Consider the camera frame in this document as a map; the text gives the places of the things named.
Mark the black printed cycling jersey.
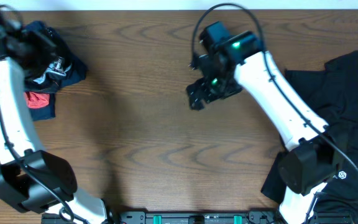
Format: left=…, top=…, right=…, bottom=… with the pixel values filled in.
left=24, top=47, right=73, bottom=93

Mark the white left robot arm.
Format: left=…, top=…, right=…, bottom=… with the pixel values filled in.
left=0, top=5, right=112, bottom=223

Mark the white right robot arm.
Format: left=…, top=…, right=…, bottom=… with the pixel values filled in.
left=186, top=22, right=343, bottom=223

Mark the navy blue t-shirt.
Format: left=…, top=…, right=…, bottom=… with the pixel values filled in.
left=23, top=21, right=88, bottom=121

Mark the red printed t-shirt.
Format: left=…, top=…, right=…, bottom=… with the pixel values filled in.
left=24, top=91, right=50, bottom=109

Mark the plain black shirt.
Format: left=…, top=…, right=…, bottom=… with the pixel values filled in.
left=260, top=50, right=358, bottom=224

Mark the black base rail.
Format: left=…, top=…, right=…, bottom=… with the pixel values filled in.
left=42, top=210, right=354, bottom=224

